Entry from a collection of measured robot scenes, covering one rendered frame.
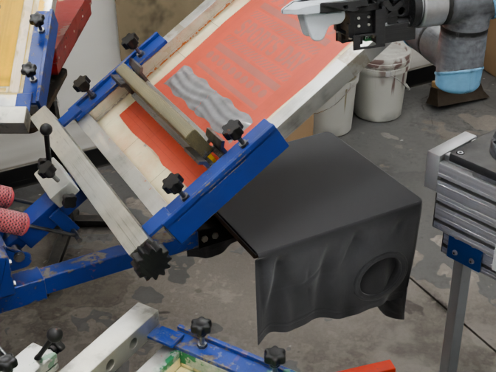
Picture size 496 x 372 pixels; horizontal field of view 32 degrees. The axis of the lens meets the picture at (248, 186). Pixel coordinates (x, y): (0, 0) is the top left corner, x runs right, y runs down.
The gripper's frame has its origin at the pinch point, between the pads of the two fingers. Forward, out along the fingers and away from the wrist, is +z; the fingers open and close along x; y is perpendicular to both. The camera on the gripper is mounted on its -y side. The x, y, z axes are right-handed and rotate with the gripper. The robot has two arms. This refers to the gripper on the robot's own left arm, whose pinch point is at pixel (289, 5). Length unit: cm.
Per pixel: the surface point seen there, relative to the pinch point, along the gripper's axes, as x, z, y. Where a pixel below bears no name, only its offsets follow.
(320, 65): 49, -24, 24
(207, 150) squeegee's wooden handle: 44, 4, 38
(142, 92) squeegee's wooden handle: 66, 13, 30
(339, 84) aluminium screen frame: 39, -24, 26
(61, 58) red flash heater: 156, 23, 42
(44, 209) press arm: 58, 38, 51
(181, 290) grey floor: 174, -11, 145
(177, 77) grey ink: 80, 2, 32
